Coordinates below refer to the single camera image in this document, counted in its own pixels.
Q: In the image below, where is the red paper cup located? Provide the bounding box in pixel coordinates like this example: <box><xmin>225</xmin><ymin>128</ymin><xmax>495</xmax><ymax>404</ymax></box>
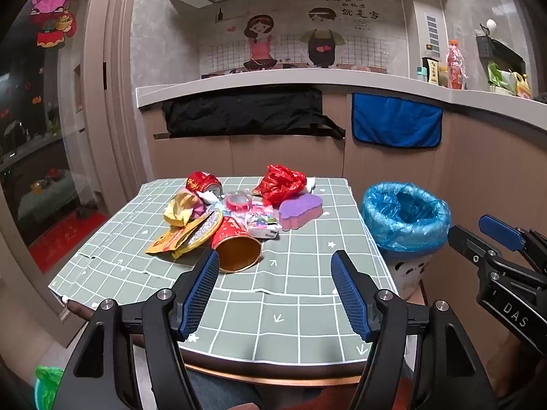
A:
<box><xmin>210</xmin><ymin>217</ymin><xmax>262</xmax><ymax>273</ymax></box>

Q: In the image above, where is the white panda trash bin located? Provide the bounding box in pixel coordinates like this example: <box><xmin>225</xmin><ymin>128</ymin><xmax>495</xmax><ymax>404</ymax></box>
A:
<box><xmin>380</xmin><ymin>245</ymin><xmax>433</xmax><ymax>302</ymax></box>

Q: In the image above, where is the red plastic bag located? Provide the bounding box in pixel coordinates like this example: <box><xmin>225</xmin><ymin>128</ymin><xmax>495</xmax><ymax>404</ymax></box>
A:
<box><xmin>253</xmin><ymin>164</ymin><xmax>309</xmax><ymax>206</ymax></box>

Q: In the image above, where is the green plastic bag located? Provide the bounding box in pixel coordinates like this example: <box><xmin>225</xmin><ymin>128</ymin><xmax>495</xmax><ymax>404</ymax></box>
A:
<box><xmin>34</xmin><ymin>365</ymin><xmax>65</xmax><ymax>410</ymax></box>

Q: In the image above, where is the green vegetable bag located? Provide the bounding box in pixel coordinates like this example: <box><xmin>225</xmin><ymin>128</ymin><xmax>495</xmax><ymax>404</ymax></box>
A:
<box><xmin>487</xmin><ymin>62</ymin><xmax>518</xmax><ymax>95</ymax></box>

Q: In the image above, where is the person's jeans leg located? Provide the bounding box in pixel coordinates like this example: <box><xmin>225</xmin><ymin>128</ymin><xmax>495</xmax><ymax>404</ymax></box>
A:
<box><xmin>184</xmin><ymin>367</ymin><xmax>300</xmax><ymax>410</ymax></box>

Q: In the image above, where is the glass sliding door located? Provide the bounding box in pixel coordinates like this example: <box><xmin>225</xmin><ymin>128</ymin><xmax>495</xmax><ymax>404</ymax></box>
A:
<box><xmin>0</xmin><ymin>0</ymin><xmax>142</xmax><ymax>274</ymax></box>

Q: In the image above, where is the pink tape roll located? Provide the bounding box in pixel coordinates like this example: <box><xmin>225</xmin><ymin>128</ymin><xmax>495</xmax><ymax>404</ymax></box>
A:
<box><xmin>224</xmin><ymin>192</ymin><xmax>253</xmax><ymax>213</ymax></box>

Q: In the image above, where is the black dish rack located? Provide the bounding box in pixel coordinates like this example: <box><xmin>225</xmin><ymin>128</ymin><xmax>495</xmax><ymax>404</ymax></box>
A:
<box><xmin>491</xmin><ymin>38</ymin><xmax>525</xmax><ymax>73</ymax></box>

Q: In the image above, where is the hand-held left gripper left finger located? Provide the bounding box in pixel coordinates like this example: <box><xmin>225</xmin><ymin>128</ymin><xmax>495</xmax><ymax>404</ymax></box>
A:
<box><xmin>51</xmin><ymin>248</ymin><xmax>221</xmax><ymax>410</ymax></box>

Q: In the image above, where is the black cloth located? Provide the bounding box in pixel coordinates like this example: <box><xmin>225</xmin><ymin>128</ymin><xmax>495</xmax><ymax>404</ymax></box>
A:
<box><xmin>161</xmin><ymin>87</ymin><xmax>346</xmax><ymax>139</ymax></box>

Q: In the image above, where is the grey stone kitchen counter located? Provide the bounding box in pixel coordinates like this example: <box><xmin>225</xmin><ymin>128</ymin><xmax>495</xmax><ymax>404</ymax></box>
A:
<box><xmin>136</xmin><ymin>68</ymin><xmax>547</xmax><ymax>114</ymax></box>

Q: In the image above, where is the yellow snack packet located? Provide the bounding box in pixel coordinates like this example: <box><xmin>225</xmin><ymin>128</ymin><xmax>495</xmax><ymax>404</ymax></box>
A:
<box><xmin>147</xmin><ymin>222</ymin><xmax>201</xmax><ymax>259</ymax></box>

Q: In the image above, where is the dark sauce bottle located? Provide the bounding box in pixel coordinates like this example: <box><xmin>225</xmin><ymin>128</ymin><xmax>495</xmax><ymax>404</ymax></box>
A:
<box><xmin>421</xmin><ymin>57</ymin><xmax>442</xmax><ymax>85</ymax></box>

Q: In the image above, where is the red drink can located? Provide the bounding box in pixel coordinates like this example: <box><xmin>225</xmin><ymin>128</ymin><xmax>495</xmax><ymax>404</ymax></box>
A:
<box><xmin>187</xmin><ymin>172</ymin><xmax>224</xmax><ymax>197</ymax></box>

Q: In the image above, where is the pink sweets packet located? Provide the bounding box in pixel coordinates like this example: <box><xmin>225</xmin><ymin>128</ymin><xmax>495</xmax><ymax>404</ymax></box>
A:
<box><xmin>248</xmin><ymin>203</ymin><xmax>280</xmax><ymax>240</ymax></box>

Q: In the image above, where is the round wooden table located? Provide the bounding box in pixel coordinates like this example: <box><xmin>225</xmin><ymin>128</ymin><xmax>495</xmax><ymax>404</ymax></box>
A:
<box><xmin>62</xmin><ymin>299</ymin><xmax>422</xmax><ymax>388</ymax></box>

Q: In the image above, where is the gold wrapper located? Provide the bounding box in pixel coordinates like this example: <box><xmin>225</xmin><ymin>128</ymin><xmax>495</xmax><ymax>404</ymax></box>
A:
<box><xmin>164</xmin><ymin>191</ymin><xmax>201</xmax><ymax>228</ymax></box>

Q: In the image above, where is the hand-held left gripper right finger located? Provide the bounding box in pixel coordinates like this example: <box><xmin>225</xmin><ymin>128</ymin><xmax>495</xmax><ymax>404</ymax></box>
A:
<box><xmin>331</xmin><ymin>250</ymin><xmax>496</xmax><ymax>410</ymax></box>

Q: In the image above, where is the person's right hand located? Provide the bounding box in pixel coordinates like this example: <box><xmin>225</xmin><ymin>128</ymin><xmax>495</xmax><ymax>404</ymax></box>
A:
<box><xmin>487</xmin><ymin>339</ymin><xmax>547</xmax><ymax>398</ymax></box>

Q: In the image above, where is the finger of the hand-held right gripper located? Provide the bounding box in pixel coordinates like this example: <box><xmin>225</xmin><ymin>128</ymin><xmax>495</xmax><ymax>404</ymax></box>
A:
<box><xmin>448</xmin><ymin>225</ymin><xmax>535</xmax><ymax>272</ymax></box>
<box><xmin>479</xmin><ymin>215</ymin><xmax>547</xmax><ymax>272</ymax></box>

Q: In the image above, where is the blue plastic bin liner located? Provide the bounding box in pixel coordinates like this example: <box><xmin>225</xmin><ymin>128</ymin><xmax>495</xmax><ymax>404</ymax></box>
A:
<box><xmin>362</xmin><ymin>182</ymin><xmax>452</xmax><ymax>254</ymax></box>

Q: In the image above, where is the green grid tablecloth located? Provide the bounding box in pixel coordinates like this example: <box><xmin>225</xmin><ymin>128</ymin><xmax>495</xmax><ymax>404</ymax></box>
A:
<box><xmin>48</xmin><ymin>176</ymin><xmax>400</xmax><ymax>366</ymax></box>

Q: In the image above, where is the white vented pipe cover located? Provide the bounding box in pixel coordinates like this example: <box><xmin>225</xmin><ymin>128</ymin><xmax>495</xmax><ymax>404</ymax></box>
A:
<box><xmin>412</xmin><ymin>0</ymin><xmax>447</xmax><ymax>58</ymax></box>

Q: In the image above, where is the cartoon couple wall sticker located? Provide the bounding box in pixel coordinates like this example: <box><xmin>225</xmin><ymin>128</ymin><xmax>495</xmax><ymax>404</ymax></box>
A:
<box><xmin>199</xmin><ymin>0</ymin><xmax>406</xmax><ymax>80</ymax></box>

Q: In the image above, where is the purple sponge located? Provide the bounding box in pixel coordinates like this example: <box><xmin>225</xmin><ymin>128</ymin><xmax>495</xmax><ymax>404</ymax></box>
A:
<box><xmin>279</xmin><ymin>193</ymin><xmax>324</xmax><ymax>231</ymax></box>

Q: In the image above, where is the red floor mat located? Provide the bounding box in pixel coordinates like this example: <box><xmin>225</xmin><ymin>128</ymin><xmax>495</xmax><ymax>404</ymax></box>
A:
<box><xmin>28</xmin><ymin>211</ymin><xmax>109</xmax><ymax>274</ymax></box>

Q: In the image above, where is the blue towel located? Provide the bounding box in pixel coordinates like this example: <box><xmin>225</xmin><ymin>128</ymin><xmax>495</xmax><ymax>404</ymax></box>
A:
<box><xmin>351</xmin><ymin>93</ymin><xmax>444</xmax><ymax>149</ymax></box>

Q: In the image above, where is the yellow bag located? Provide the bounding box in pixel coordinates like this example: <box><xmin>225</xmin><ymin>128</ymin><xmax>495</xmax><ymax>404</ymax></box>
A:
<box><xmin>515</xmin><ymin>72</ymin><xmax>533</xmax><ymax>99</ymax></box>

